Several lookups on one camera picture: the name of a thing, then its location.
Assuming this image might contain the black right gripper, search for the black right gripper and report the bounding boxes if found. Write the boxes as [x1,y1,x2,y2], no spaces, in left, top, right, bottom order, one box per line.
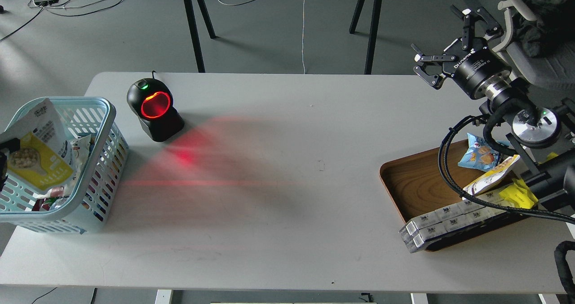
[411,5,512,100]

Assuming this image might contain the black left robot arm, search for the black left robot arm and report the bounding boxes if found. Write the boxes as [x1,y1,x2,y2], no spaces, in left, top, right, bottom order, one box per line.
[0,138,21,191]

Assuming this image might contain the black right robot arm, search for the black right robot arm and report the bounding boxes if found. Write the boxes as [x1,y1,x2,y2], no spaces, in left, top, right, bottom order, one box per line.
[411,5,574,224]

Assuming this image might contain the blue snack bag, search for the blue snack bag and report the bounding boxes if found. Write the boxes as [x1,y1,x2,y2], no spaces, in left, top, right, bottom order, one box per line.
[457,133,502,172]

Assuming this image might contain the bright yellow snack packet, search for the bright yellow snack packet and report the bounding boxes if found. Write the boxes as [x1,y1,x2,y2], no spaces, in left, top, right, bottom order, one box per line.
[499,178,539,209]

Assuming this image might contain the upper white snack box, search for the upper white snack box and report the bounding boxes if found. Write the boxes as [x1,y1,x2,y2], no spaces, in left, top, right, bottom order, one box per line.
[398,199,506,243]

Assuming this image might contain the white snack box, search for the white snack box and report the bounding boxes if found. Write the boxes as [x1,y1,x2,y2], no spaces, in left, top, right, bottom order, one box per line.
[404,207,495,253]
[398,199,506,243]

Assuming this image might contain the lower white snack box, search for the lower white snack box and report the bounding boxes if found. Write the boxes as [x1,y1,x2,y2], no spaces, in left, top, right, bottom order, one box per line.
[404,207,495,253]

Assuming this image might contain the snack packets in basket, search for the snack packets in basket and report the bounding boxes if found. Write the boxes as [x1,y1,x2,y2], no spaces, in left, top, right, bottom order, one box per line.
[32,133,95,211]

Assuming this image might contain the light blue plastic basket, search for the light blue plastic basket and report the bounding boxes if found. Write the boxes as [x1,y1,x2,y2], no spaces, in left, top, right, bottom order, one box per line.
[1,97,129,234]

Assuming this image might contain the white office chair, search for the white office chair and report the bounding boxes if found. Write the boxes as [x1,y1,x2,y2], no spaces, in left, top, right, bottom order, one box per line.
[494,0,575,91]

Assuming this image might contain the dark clothing on chair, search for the dark clothing on chair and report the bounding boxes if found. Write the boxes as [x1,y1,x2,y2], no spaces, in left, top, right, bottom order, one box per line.
[512,0,575,57]

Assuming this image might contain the brown wooden tray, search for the brown wooden tray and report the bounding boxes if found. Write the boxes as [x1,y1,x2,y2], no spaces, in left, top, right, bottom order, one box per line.
[380,149,524,246]

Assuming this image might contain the black barcode scanner red window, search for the black barcode scanner red window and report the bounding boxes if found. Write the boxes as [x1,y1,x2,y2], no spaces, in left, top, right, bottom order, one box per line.
[127,70,185,142]

